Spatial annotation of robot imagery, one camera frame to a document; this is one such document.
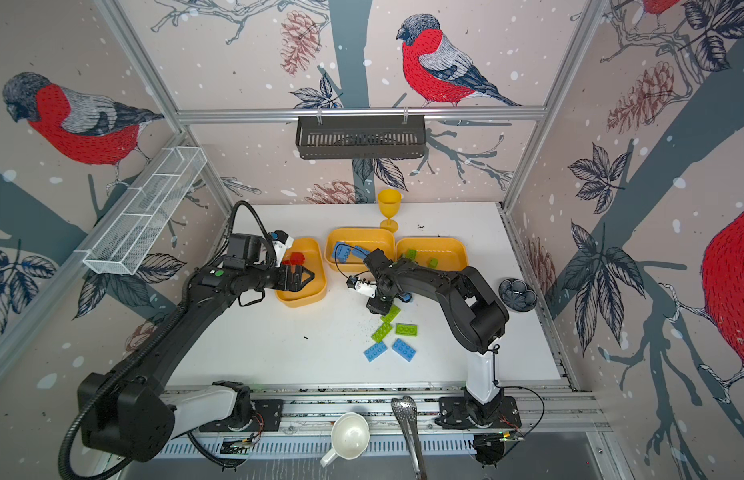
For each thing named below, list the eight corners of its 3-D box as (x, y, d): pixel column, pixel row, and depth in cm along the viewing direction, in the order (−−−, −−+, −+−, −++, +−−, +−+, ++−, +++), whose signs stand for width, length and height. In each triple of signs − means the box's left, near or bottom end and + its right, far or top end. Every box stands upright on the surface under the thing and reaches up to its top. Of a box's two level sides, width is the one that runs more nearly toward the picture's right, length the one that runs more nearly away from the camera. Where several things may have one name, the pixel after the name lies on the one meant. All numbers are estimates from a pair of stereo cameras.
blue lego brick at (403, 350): (390, 348, 87) (391, 346, 85) (397, 339, 88) (398, 336, 87) (409, 363, 84) (410, 361, 82) (416, 353, 86) (416, 351, 84)
